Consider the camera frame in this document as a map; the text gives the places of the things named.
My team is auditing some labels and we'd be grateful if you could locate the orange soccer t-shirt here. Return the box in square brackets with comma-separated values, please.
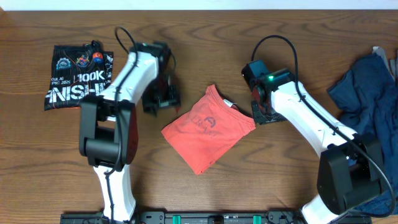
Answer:
[162, 85, 256, 175]

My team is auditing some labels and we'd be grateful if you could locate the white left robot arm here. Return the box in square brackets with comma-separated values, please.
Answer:
[79, 42, 181, 223]

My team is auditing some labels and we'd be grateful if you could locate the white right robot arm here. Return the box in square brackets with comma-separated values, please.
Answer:
[242, 67, 388, 223]

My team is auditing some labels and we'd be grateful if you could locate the black folded printed shirt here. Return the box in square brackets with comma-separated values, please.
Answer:
[44, 40, 114, 111]

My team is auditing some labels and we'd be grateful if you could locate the navy blue garment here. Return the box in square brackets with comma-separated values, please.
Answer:
[327, 53, 398, 217]

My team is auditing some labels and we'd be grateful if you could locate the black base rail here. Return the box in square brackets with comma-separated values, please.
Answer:
[60, 210, 373, 224]

